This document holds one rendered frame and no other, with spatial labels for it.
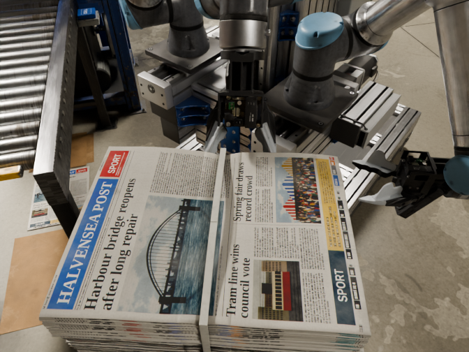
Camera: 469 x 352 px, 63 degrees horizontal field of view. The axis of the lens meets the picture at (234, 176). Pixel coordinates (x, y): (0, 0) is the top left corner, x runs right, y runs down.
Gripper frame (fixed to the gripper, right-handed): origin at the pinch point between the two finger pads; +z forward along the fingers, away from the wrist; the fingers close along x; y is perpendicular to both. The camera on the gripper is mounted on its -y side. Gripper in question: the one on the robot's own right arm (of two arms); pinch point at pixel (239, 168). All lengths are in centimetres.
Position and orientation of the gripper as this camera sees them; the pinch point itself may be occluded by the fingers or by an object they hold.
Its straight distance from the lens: 68.3
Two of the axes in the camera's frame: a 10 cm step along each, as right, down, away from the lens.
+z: -0.2, 9.6, 2.8
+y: -0.4, 2.8, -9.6
